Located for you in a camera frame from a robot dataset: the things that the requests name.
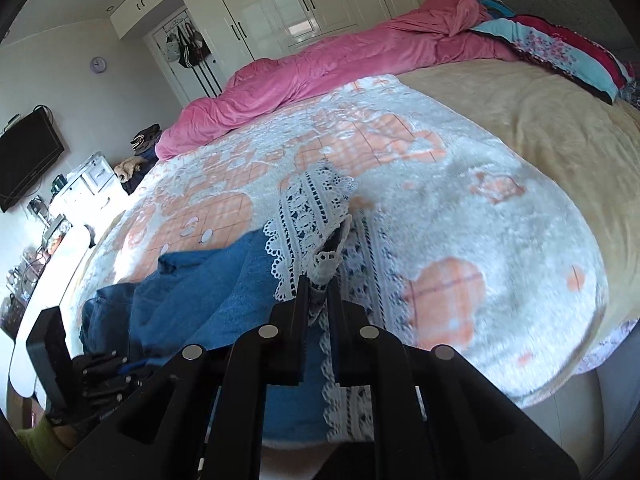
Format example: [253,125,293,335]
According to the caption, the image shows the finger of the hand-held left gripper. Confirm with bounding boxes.
[80,382,151,414]
[73,352,133,384]

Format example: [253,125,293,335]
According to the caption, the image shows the white bed base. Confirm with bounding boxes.
[517,320,640,480]

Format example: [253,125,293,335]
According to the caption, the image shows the white dresser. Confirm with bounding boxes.
[49,154,130,223]

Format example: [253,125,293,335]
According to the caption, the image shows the pink quilt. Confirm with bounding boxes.
[156,0,521,162]

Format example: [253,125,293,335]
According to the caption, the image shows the colourful folded clothes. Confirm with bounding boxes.
[469,14,635,107]

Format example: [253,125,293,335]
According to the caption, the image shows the white oval table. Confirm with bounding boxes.
[9,224,95,397]

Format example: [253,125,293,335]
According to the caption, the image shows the white wardrobe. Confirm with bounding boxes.
[107,0,422,63]

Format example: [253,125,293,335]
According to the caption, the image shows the person's left forearm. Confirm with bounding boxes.
[17,411,77,477]

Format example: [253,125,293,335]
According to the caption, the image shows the beige garment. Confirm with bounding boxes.
[113,156,149,182]

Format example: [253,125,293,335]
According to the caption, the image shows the beige bed sheet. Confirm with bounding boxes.
[399,57,640,363]

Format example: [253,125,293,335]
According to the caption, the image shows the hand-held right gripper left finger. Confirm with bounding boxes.
[55,276,308,480]

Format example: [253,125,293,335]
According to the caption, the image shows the white door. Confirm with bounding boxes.
[144,14,224,108]

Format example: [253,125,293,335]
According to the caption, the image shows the black television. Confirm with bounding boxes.
[0,105,66,214]

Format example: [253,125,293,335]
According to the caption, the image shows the blue denim pants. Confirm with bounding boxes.
[79,160,418,447]

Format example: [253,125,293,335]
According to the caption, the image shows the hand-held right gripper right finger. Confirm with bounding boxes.
[327,284,582,480]

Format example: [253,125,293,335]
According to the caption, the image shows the hanging bags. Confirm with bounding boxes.
[164,21,212,70]

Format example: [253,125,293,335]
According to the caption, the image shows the dark clothes pile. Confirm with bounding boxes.
[130,124,164,156]

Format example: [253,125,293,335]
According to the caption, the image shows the white orange printed blanket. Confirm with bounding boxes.
[75,75,612,411]

